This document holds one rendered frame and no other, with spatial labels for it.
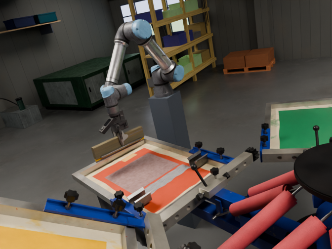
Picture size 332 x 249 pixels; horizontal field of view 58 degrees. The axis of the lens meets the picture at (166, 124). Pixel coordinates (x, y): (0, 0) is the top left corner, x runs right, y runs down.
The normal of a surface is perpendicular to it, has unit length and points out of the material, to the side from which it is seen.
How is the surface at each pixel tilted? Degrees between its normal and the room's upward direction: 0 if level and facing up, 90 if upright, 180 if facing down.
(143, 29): 84
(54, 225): 32
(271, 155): 90
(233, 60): 90
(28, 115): 90
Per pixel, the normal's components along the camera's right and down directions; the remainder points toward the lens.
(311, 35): -0.54, 0.41
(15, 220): 0.34, -0.91
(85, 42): 0.82, 0.05
